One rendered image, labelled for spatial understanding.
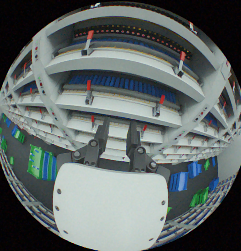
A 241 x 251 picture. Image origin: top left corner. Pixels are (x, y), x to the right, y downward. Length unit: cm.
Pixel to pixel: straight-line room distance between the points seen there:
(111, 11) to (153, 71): 23
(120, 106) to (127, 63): 17
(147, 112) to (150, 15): 36
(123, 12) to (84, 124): 55
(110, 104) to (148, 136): 30
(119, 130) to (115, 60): 37
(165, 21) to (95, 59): 23
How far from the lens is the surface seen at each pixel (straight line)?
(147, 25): 45
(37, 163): 97
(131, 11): 27
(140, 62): 23
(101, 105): 33
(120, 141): 64
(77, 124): 53
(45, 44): 39
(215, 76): 39
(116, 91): 34
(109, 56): 24
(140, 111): 34
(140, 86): 39
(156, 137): 54
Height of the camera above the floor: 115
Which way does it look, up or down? 55 degrees down
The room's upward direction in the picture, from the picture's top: 15 degrees clockwise
